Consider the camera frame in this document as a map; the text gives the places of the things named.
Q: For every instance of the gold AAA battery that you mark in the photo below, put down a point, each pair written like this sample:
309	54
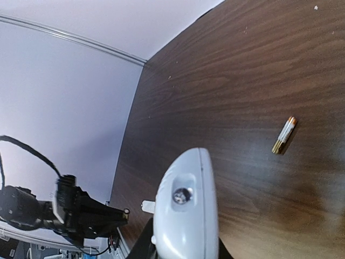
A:
284	135
126	213

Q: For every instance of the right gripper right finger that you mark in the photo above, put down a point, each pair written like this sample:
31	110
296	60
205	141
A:
223	253

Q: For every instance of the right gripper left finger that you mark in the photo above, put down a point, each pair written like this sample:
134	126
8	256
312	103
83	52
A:
144	248

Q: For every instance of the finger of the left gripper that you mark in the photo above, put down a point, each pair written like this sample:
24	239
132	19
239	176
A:
88	205
94	226

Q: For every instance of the white battery cover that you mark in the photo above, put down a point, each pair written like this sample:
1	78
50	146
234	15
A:
148	206

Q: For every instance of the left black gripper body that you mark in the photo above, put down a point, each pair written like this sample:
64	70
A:
20	209

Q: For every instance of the white remote control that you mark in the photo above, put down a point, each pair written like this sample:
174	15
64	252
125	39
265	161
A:
185	221

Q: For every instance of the left aluminium frame post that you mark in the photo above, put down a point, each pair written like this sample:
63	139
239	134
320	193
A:
74	38

